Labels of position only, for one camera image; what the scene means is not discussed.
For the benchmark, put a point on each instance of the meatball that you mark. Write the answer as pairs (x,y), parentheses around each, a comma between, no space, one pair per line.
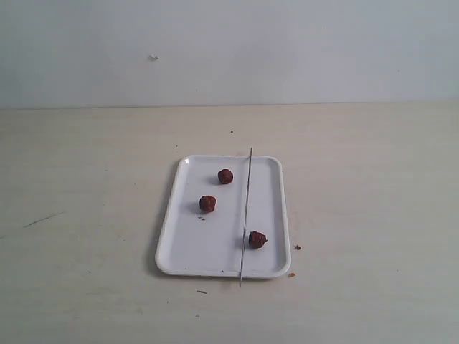
(225,176)
(257,240)
(207,204)

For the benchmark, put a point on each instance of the thin metal skewer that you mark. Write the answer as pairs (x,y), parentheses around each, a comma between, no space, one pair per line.
(247,195)

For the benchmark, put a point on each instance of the white rectangular plastic tray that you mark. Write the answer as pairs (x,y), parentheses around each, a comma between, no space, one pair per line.
(192,243)

